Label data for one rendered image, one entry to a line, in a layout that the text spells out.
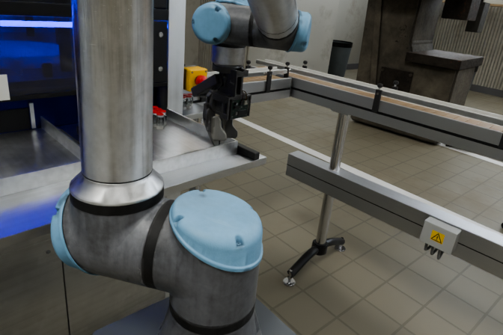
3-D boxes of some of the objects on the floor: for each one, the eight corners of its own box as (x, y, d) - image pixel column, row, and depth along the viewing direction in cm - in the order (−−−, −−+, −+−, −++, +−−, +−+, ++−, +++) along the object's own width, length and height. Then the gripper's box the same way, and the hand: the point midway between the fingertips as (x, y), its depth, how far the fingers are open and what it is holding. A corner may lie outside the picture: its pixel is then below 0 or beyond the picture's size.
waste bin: (352, 77, 745) (358, 43, 722) (335, 78, 714) (341, 43, 691) (331, 72, 780) (337, 40, 757) (314, 73, 749) (319, 39, 726)
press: (323, 120, 450) (370, -166, 352) (383, 109, 530) (436, -127, 432) (445, 166, 351) (558, -215, 253) (495, 143, 432) (597, -153, 333)
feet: (278, 280, 187) (282, 257, 182) (337, 244, 221) (340, 222, 216) (291, 290, 182) (295, 265, 177) (349, 250, 216) (353, 229, 211)
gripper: (227, 70, 83) (221, 161, 91) (257, 68, 89) (248, 152, 97) (202, 63, 88) (198, 149, 96) (232, 61, 95) (226, 142, 102)
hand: (216, 142), depth 98 cm, fingers closed, pressing on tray
